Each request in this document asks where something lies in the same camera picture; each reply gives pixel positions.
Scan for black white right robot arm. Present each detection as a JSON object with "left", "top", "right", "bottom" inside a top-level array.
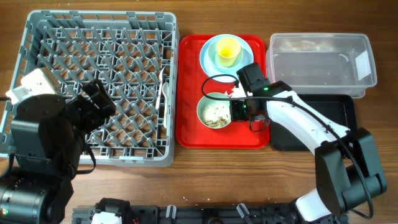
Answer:
[{"left": 231, "top": 63, "right": 387, "bottom": 222}]

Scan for yellow plastic cup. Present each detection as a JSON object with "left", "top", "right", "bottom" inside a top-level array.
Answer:
[{"left": 216, "top": 37, "right": 241, "bottom": 67}]

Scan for black waste tray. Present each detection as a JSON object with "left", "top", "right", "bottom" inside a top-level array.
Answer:
[{"left": 271, "top": 94, "right": 357, "bottom": 151}]

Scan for grey dishwasher rack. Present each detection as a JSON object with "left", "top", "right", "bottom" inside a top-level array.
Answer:
[{"left": 11, "top": 10, "right": 180, "bottom": 167}]

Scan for metal fork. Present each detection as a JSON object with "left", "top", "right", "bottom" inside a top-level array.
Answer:
[{"left": 155, "top": 67, "right": 165, "bottom": 110}]

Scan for white plastic spoon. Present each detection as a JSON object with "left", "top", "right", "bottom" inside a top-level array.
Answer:
[{"left": 162, "top": 82, "right": 169, "bottom": 128}]

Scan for white napkin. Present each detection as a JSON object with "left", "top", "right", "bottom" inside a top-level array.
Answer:
[{"left": 224, "top": 87, "right": 248, "bottom": 98}]

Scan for black cable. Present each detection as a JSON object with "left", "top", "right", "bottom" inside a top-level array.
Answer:
[{"left": 201, "top": 73, "right": 374, "bottom": 220}]

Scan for red plastic tray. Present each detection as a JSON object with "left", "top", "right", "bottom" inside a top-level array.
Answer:
[{"left": 175, "top": 34, "right": 271, "bottom": 149}]

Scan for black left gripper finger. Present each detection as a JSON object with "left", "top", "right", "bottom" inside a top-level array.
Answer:
[
  {"left": 83, "top": 79, "right": 116, "bottom": 118},
  {"left": 67, "top": 95, "right": 100, "bottom": 124}
]

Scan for light blue plate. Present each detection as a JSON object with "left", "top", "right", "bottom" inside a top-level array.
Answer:
[{"left": 200, "top": 34, "right": 254, "bottom": 78}]

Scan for rice and food scraps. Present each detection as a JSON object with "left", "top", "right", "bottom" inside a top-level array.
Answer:
[{"left": 201, "top": 103, "right": 230, "bottom": 128}]

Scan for mint green bowl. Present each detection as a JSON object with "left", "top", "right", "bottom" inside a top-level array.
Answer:
[{"left": 197, "top": 92, "right": 231, "bottom": 129}]

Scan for clear plastic bin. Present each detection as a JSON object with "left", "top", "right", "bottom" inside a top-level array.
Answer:
[{"left": 266, "top": 33, "right": 377, "bottom": 98}]

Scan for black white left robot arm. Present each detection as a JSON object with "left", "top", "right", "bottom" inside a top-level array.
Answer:
[{"left": 1, "top": 79, "right": 116, "bottom": 223}]

